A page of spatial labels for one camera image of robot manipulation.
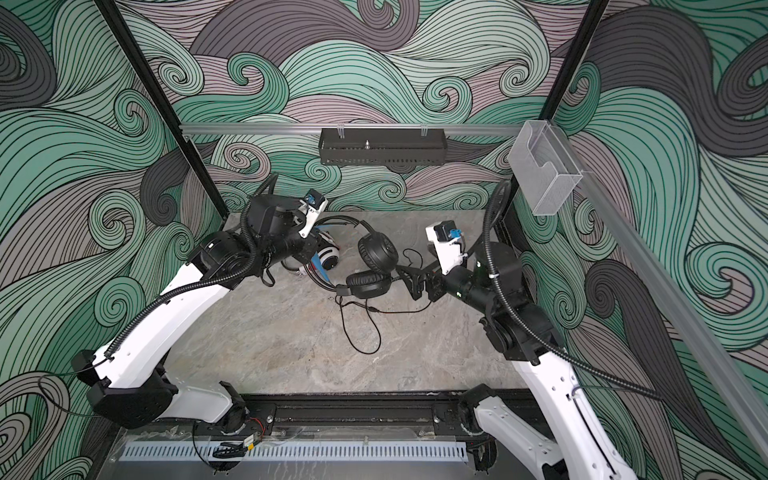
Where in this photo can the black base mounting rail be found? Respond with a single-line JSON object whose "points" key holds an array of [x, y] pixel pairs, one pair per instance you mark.
{"points": [[439, 412]]}

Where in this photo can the grey mesh wall holder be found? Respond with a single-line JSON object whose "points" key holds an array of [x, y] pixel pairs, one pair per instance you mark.
{"points": [[545, 165]]}

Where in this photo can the black vertical frame post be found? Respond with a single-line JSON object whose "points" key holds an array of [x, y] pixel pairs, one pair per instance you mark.
{"points": [[131, 49], [573, 58]]}

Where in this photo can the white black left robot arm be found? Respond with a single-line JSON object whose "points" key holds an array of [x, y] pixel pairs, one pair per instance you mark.
{"points": [[128, 381]]}

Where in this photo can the black vertical frame post right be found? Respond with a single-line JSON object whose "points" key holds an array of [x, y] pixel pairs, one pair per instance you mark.
{"points": [[573, 58]]}

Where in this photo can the white and black headphones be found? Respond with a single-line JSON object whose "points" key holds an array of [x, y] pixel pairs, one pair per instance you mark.
{"points": [[327, 256]]}

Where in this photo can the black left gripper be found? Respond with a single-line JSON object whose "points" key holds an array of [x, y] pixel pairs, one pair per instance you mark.
{"points": [[312, 244]]}

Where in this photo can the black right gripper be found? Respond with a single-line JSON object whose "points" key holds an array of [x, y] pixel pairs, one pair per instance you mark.
{"points": [[428, 278]]}

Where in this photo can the black and blue headphones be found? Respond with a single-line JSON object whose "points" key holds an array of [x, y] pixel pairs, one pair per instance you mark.
{"points": [[377, 252]]}

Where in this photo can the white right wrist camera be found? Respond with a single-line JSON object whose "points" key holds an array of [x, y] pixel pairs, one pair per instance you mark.
{"points": [[447, 240]]}

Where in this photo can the white slotted cable duct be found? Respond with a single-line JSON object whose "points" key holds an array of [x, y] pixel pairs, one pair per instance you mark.
{"points": [[304, 451]]}

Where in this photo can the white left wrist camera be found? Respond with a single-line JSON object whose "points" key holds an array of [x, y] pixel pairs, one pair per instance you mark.
{"points": [[312, 205]]}

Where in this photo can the black perforated wall tray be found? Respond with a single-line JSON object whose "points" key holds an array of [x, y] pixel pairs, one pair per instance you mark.
{"points": [[399, 150]]}

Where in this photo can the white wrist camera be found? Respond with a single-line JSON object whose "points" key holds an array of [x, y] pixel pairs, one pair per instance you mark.
{"points": [[312, 205], [447, 240]]}

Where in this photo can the black vertical frame post left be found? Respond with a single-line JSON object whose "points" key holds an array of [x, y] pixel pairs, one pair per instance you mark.
{"points": [[131, 49]]}

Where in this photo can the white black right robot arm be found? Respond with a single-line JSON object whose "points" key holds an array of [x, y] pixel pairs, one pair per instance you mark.
{"points": [[488, 277]]}

